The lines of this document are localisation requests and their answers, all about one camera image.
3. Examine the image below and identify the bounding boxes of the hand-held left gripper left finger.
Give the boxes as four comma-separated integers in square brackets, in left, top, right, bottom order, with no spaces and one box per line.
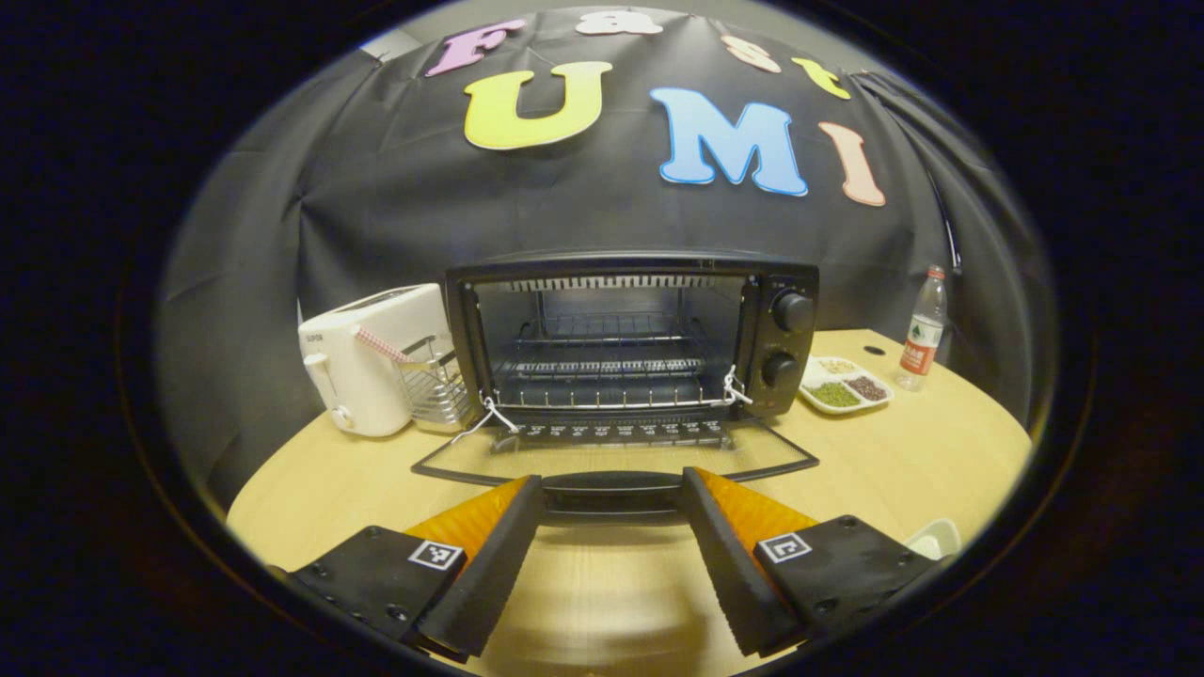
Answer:
[273,475,547,659]

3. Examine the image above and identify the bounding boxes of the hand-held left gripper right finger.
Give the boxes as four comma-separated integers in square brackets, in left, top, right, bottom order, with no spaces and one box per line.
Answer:
[679,467,943,659]

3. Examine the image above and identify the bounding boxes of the black electric oven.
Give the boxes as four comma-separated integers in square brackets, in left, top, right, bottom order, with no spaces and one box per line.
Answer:
[411,250,821,520]

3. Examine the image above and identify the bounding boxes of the white divided dish with beans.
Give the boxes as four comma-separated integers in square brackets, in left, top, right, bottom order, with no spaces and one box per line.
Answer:
[798,355,895,416]

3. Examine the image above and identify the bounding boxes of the white toaster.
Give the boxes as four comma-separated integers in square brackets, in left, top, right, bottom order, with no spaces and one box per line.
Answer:
[298,284,454,439]

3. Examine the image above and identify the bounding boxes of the clear bottle with red label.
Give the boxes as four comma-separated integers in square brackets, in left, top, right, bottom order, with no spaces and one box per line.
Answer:
[894,265,950,393]

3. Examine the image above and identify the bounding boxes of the black backdrop cloth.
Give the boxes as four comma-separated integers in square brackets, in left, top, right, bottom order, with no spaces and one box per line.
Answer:
[155,5,1059,513]

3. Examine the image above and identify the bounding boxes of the metal wire basket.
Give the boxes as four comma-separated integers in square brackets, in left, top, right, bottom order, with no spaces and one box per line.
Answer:
[355,325,478,434]

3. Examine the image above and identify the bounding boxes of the metal oven wire rack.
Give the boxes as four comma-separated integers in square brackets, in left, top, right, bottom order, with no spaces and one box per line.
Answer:
[484,315,739,412]

